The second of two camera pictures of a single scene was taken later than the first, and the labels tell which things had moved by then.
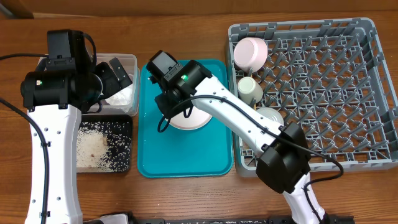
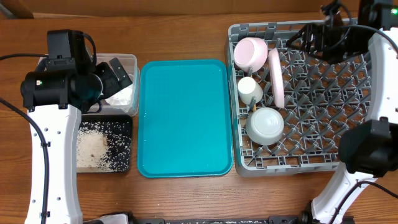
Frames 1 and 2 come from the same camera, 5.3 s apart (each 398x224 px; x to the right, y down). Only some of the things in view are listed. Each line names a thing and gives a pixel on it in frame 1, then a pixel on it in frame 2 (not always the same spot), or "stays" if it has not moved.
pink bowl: [250, 53] stays
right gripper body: [173, 104] -> [334, 45]
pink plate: [197, 119] -> [277, 78]
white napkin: [125, 97] stays
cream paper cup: [249, 89] stays
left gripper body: [111, 83] stays
